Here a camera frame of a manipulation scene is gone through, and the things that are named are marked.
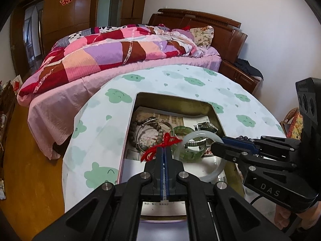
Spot brown wooden wardrobe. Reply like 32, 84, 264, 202
10, 0, 150, 81

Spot brown bead bracelet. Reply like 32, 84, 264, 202
134, 115, 172, 154

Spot wooden bed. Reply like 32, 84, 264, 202
17, 8, 249, 160

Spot pink patchwork quilt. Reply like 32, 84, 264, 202
18, 24, 205, 101

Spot pink tin box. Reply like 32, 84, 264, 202
117, 92, 246, 223

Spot silver wristwatch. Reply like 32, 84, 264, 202
194, 121, 218, 132

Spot green jade bracelet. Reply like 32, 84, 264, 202
172, 126, 208, 162

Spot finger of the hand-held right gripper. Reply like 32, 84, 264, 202
210, 142, 298, 172
222, 135, 303, 157

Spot silver bangles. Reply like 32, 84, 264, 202
135, 120, 175, 152

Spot wooden nightstand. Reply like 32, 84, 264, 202
218, 60, 262, 97

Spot colourful patterned cushion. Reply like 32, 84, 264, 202
288, 110, 304, 141

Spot wooden chair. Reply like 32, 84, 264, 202
280, 107, 304, 141

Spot silver bead necklace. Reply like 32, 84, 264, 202
234, 135, 266, 160

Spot printed paper leaflet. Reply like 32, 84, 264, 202
124, 107, 227, 221

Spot white green-cloud tablecloth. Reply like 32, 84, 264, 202
61, 65, 288, 214

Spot floral pillow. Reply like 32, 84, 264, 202
189, 26, 214, 50

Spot red and white bag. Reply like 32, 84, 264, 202
11, 75, 23, 92

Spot dark clothes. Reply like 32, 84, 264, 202
234, 58, 264, 79

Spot cluttered wooden dresser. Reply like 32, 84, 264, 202
0, 80, 17, 143

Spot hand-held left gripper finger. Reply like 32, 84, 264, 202
33, 148, 165, 241
165, 148, 292, 241

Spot white jade bangle red string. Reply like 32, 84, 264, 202
140, 130, 228, 183

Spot black cable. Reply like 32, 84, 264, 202
250, 193, 265, 204

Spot person's right hand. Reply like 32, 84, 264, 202
274, 201, 321, 232

